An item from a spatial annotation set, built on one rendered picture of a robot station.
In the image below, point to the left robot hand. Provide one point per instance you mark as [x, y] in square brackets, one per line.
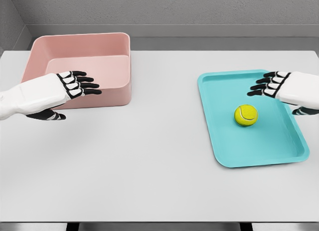
[43, 91]

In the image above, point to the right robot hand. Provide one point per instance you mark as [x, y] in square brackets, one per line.
[299, 87]

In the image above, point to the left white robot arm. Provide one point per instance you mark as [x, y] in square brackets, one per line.
[11, 102]

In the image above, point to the pink plastic basket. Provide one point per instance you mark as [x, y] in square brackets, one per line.
[82, 71]

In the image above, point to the yellow tennis ball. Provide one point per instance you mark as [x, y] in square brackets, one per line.
[245, 115]

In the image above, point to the blue plastic tray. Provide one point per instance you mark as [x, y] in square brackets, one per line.
[251, 131]

